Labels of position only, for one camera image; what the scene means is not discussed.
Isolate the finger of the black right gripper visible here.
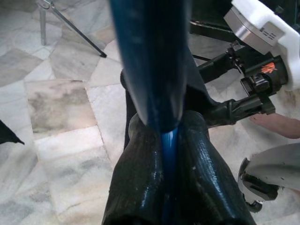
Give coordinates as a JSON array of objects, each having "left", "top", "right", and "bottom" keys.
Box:
[
  {"left": 196, "top": 53, "right": 245, "bottom": 83},
  {"left": 206, "top": 96, "right": 276, "bottom": 128}
]

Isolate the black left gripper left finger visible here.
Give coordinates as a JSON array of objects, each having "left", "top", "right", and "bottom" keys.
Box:
[{"left": 103, "top": 113, "right": 166, "bottom": 225}]

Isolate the black triangular object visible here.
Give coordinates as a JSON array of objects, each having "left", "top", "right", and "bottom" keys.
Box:
[{"left": 0, "top": 119, "right": 25, "bottom": 145}]

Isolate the black shirt red collar lining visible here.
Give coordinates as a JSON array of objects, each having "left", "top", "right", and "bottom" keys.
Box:
[{"left": 120, "top": 44, "right": 225, "bottom": 152}]

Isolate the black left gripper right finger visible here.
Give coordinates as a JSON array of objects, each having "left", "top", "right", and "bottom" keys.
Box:
[{"left": 173, "top": 110, "right": 249, "bottom": 225}]

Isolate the blue plastic clothes hanger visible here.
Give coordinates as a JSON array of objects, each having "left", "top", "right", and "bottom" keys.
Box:
[{"left": 109, "top": 0, "right": 192, "bottom": 225}]

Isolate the silver metal clothes rack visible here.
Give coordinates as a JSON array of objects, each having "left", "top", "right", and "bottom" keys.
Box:
[{"left": 36, "top": 0, "right": 108, "bottom": 58}]

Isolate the person bare foot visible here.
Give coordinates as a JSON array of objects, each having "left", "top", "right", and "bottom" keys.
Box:
[{"left": 249, "top": 113, "right": 300, "bottom": 141}]

